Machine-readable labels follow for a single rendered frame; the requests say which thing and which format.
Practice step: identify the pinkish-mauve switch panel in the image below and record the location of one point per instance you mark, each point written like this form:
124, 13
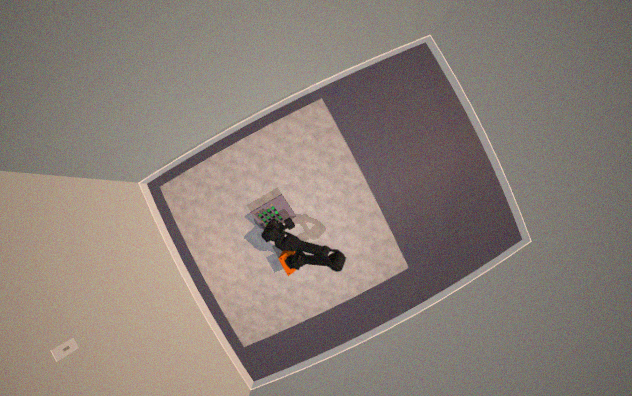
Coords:
277, 209

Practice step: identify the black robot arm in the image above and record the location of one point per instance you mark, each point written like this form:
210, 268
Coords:
334, 261

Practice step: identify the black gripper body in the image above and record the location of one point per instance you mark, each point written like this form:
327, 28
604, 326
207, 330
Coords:
288, 225

